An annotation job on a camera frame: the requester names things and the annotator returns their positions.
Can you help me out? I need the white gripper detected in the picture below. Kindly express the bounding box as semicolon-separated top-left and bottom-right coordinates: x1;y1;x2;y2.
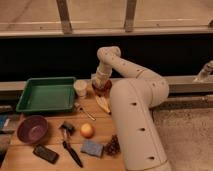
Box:
92;69;111;88

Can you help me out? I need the red bowl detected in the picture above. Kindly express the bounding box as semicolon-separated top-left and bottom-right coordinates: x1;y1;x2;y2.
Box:
92;80;112;96

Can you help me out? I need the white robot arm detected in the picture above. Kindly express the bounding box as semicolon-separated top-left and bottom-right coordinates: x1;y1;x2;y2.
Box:
92;46;172;171

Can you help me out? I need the purple bowl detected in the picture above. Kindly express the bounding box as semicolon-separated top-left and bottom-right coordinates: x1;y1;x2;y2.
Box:
17;115;48;144

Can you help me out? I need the white paper cup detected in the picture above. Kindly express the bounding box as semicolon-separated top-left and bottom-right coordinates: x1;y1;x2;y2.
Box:
73;80;87;97

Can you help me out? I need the metal spoon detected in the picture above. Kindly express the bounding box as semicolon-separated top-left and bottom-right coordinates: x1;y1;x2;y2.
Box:
74;103;96;121

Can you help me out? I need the green plastic tray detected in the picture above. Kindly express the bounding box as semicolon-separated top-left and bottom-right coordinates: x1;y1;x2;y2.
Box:
16;77;76;114

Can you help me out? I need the yellow apple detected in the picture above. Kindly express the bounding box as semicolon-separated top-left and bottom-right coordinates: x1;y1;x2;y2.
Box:
80;123;95;138

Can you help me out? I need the blue sponge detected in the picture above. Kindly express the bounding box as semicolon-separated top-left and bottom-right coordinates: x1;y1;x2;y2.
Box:
81;139;104;157

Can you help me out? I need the brown pine cone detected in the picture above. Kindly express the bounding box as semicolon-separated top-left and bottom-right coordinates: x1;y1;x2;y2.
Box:
104;135;120;156

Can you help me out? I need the black rectangular phone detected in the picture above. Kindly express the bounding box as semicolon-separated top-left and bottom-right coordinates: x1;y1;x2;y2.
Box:
33;144;59;164

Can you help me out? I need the blue object at edge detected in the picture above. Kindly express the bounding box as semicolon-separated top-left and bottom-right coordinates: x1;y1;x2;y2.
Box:
0;115;8;129

